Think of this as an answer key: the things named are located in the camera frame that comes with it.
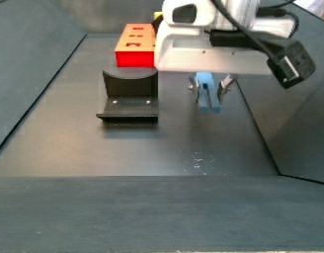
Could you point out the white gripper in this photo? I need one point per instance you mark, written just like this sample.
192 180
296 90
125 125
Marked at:
224 36

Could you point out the blue double-square slotted block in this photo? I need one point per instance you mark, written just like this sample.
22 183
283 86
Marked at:
207 98

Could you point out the red shape-sorter board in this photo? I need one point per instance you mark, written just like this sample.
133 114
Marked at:
136 44

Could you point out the black curved holder stand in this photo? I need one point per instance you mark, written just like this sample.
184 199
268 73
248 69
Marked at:
132 94

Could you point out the yellow cylinder peg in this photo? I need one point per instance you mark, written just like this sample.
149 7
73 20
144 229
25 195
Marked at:
157 14

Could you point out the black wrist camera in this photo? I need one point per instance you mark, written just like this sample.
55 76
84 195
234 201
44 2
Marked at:
291 64

